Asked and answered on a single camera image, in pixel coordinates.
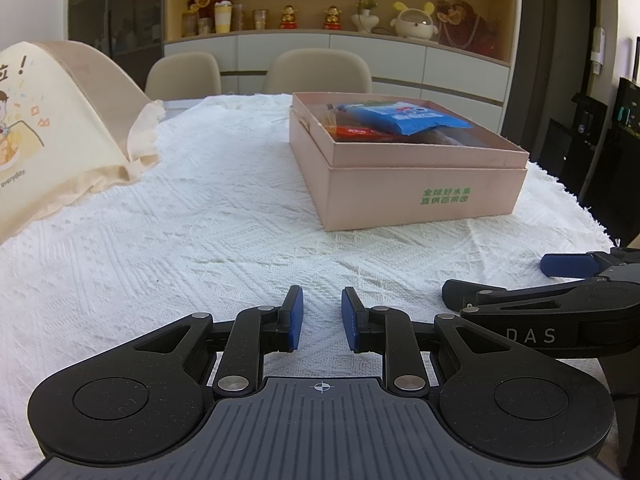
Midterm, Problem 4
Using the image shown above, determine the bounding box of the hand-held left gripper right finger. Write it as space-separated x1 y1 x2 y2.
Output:
341 286 505 396

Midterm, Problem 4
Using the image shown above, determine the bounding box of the white wall device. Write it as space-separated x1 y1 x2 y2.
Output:
590 25 609 76

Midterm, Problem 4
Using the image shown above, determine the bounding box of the white textured tablecloth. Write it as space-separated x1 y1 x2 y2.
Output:
0 92 622 467

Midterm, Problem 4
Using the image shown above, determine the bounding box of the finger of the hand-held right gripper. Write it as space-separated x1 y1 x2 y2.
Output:
541 247 640 281
442 277 608 313

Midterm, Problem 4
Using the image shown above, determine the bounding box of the blue snack packet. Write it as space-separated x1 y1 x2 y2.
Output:
334 101 475 137

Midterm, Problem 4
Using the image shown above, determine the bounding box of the white cabinet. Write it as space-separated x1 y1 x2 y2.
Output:
162 30 513 123

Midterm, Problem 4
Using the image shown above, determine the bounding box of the pink cardboard box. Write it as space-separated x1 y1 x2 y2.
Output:
289 91 530 232

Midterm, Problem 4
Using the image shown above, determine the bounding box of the red snack packet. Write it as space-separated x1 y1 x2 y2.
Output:
332 125 407 143

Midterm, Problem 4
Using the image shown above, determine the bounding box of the white rabbit toy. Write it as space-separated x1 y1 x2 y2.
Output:
390 1 441 41

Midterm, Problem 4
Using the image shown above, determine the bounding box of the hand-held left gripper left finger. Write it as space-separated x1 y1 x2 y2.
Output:
135 285 305 396

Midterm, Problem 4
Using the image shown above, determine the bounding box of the yellow red plush figure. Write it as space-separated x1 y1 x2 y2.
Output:
186 0 214 37

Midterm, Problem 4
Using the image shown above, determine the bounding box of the white vase with plant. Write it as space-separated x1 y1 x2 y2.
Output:
351 0 381 34

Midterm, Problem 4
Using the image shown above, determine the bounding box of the cup with straw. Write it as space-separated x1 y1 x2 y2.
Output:
214 0 235 35

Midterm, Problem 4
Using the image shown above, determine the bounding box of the glass door cabinet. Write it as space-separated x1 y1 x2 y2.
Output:
67 0 166 61

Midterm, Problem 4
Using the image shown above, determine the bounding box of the black stand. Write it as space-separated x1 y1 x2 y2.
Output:
545 77 640 247

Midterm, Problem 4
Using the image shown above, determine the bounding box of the beige chair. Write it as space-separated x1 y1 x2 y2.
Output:
145 51 222 101
263 49 374 95

